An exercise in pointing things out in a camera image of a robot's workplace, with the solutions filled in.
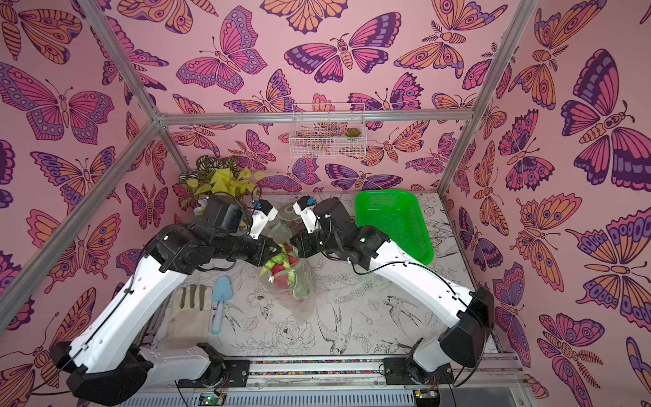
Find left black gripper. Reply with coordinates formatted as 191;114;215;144
214;231;285;267

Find clear zip-top bag green seal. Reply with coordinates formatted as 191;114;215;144
259;223;316;321

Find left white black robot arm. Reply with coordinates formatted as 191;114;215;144
50;195;281;406

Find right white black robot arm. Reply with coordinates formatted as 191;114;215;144
291;196;495;383

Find pink dragon fruit in bag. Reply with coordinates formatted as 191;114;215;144
259;243;300;293

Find light blue garden trowel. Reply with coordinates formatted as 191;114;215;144
210;276;233;335

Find potted plant yellow green leaves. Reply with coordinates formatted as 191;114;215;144
173;155;266;214

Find beige gardening glove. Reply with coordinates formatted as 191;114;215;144
164;284;213;349

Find green plastic basket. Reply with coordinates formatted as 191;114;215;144
354;190;434;266

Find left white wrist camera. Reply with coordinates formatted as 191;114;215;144
249;199;278;240

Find white wire wall basket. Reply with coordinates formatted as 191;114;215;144
287;102;368;159

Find small succulent in wire basket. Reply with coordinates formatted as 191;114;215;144
344;127;362;138

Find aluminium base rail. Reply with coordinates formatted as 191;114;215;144
125;354;538;406

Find aluminium frame struts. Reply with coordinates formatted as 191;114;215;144
1;1;538;328

